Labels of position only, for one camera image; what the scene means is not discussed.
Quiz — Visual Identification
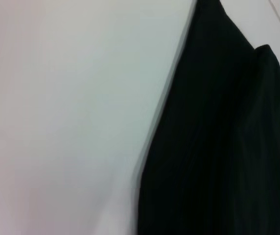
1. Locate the black shirt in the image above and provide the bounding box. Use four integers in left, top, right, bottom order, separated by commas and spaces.
137, 0, 280, 235

